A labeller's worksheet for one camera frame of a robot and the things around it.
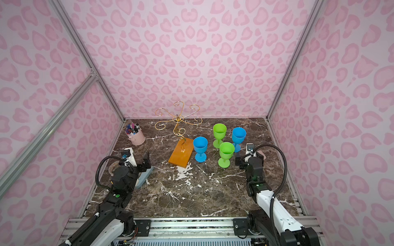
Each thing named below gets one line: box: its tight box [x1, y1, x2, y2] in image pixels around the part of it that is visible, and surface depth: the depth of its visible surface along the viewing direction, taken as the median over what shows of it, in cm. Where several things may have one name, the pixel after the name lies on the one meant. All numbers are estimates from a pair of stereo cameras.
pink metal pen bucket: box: [125, 123, 146, 147], surface depth 102 cm
